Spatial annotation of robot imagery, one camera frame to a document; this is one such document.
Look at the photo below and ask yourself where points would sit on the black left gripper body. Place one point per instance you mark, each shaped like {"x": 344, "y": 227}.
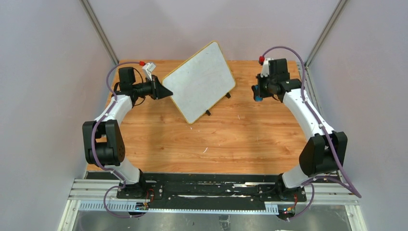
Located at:
{"x": 153, "y": 87}

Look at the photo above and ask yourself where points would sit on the aluminium corner post right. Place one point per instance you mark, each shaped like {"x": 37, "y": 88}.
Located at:
{"x": 339, "y": 8}

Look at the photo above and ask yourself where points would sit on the aluminium corner post left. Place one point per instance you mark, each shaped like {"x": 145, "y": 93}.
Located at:
{"x": 99, "y": 30}

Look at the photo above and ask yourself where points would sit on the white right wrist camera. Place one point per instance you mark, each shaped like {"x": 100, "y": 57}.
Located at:
{"x": 265, "y": 67}

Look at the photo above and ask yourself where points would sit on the blue black whiteboard eraser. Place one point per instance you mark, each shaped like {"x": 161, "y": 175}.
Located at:
{"x": 256, "y": 93}

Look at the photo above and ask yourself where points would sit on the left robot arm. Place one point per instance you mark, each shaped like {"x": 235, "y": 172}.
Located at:
{"x": 103, "y": 141}

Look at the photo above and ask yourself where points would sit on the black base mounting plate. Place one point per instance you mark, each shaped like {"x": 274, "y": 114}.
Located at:
{"x": 204, "y": 193}

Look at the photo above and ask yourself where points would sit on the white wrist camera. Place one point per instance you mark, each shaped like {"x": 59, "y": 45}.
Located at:
{"x": 148, "y": 69}
{"x": 265, "y": 67}

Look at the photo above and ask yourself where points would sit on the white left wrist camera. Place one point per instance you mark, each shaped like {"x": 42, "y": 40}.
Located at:
{"x": 148, "y": 69}

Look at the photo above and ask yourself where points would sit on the aluminium side rail right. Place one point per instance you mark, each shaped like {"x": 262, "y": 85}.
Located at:
{"x": 325, "y": 149}

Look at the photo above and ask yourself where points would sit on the aluminium corner post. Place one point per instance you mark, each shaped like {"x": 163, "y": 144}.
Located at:
{"x": 99, "y": 30}
{"x": 339, "y": 8}

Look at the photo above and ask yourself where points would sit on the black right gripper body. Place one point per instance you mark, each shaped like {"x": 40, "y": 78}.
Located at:
{"x": 259, "y": 88}

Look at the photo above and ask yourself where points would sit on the aluminium frame rail front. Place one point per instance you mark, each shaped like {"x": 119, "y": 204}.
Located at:
{"x": 328, "y": 207}

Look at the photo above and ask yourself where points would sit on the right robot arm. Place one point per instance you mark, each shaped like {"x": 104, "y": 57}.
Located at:
{"x": 289, "y": 97}

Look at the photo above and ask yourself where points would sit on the yellow framed whiteboard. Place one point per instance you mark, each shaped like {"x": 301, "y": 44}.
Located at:
{"x": 200, "y": 82}

